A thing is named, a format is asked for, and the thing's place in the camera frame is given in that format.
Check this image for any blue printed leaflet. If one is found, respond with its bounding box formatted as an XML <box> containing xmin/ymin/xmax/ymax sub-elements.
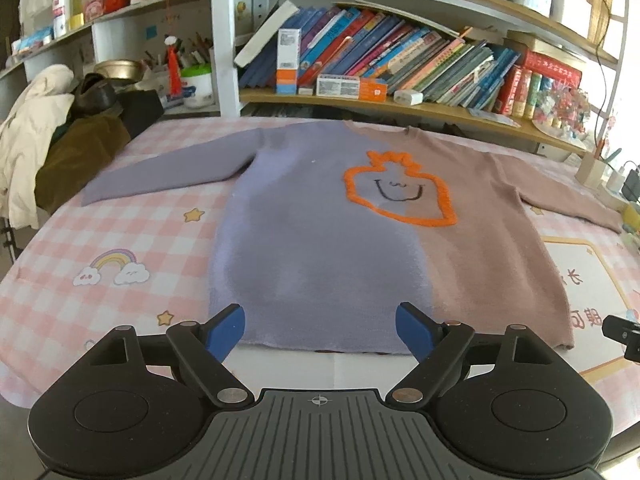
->
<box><xmin>467</xmin><ymin>109</ymin><xmax>521</xmax><ymax>129</ymax></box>

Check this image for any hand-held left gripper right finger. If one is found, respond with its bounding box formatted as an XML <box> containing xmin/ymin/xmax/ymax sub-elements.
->
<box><xmin>385</xmin><ymin>301</ymin><xmax>561</xmax><ymax>406</ymax></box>

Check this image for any pink checked cartoon table mat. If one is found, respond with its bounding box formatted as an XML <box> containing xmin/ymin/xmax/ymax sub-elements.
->
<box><xmin>0</xmin><ymin>115</ymin><xmax>640</xmax><ymax>441</ymax></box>

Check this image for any small orange box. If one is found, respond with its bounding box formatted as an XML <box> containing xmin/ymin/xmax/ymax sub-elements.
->
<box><xmin>359</xmin><ymin>79</ymin><xmax>389</xmax><ymax>103</ymax></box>

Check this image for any flat white medicine box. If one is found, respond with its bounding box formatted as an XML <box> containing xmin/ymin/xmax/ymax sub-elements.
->
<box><xmin>316</xmin><ymin>74</ymin><xmax>361</xmax><ymax>99</ymax></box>

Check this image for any row of colourful books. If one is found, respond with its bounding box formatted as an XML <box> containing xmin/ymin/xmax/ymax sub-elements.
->
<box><xmin>239</xmin><ymin>5</ymin><xmax>583</xmax><ymax>121</ymax></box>

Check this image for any beige pen holder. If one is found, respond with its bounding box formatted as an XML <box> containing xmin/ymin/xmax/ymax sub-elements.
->
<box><xmin>575</xmin><ymin>152</ymin><xmax>609</xmax><ymax>189</ymax></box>

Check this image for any white power strip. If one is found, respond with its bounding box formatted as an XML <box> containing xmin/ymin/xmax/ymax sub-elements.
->
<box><xmin>597</xmin><ymin>180</ymin><xmax>631</xmax><ymax>211</ymax></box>

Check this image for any white bottle with label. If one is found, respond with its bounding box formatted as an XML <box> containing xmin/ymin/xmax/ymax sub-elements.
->
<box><xmin>52</xmin><ymin>0</ymin><xmax>71</xmax><ymax>39</ymax></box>

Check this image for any bunch of pens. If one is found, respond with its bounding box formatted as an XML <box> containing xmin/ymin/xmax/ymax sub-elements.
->
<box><xmin>142</xmin><ymin>32</ymin><xmax>214</xmax><ymax>69</ymax></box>

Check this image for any black plug adapter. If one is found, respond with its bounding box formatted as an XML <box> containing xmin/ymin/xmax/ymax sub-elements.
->
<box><xmin>620</xmin><ymin>162</ymin><xmax>640</xmax><ymax>196</ymax></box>

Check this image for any tall white and orange box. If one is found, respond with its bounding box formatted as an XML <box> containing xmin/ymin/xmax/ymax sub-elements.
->
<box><xmin>276</xmin><ymin>27</ymin><xmax>302</xmax><ymax>96</ymax></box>

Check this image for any purple and pink sweater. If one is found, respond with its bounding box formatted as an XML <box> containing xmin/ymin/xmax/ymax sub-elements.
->
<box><xmin>80</xmin><ymin>121</ymin><xmax>624</xmax><ymax>356</ymax></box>

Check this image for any brown corduroy cloth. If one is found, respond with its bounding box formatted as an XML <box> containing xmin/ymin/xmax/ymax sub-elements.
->
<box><xmin>35</xmin><ymin>115</ymin><xmax>132</xmax><ymax>216</ymax></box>

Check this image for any white jar with green lid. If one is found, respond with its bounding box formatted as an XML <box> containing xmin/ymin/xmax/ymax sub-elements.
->
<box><xmin>181</xmin><ymin>63</ymin><xmax>214</xmax><ymax>109</ymax></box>

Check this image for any colourful paper ornament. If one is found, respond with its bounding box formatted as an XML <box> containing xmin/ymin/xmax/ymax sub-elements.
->
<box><xmin>532</xmin><ymin>85</ymin><xmax>594</xmax><ymax>142</ymax></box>

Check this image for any black bag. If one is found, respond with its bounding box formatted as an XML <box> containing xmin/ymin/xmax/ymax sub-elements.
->
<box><xmin>117</xmin><ymin>89</ymin><xmax>166</xmax><ymax>139</ymax></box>

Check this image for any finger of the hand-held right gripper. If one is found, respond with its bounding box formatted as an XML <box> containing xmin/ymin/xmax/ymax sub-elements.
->
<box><xmin>602</xmin><ymin>314</ymin><xmax>640</xmax><ymax>361</ymax></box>

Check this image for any red tassel ornament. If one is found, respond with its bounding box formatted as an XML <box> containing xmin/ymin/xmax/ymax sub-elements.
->
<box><xmin>164</xmin><ymin>35</ymin><xmax>184</xmax><ymax>99</ymax></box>

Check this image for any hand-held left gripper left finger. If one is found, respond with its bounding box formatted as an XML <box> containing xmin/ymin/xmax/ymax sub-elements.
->
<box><xmin>82</xmin><ymin>302</ymin><xmax>251</xmax><ymax>409</ymax></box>

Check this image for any cream jacket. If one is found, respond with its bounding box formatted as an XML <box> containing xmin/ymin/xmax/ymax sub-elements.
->
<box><xmin>0</xmin><ymin>64</ymin><xmax>76</xmax><ymax>231</ymax></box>

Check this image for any brass bowl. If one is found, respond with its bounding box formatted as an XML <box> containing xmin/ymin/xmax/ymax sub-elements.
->
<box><xmin>94</xmin><ymin>59</ymin><xmax>144</xmax><ymax>82</ymax></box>

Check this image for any thick red dictionary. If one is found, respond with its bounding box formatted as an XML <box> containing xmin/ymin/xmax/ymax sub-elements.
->
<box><xmin>520</xmin><ymin>50</ymin><xmax>584</xmax><ymax>89</ymax></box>

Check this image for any wooden bookshelf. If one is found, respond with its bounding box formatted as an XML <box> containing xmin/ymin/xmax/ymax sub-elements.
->
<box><xmin>0</xmin><ymin>0</ymin><xmax>640</xmax><ymax>161</ymax></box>

